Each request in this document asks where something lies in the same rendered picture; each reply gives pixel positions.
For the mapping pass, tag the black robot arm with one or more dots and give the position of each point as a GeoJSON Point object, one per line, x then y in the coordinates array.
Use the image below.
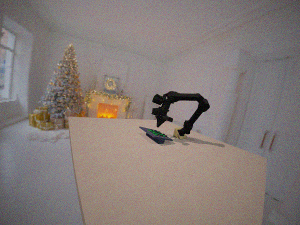
{"type": "Point", "coordinates": [172, 97]}

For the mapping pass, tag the blue-grey switch panel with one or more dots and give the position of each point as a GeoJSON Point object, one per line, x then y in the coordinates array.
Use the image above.
{"type": "Point", "coordinates": [155, 135]}

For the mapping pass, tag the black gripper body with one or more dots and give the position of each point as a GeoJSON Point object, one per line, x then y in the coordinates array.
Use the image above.
{"type": "Point", "coordinates": [164, 115]}

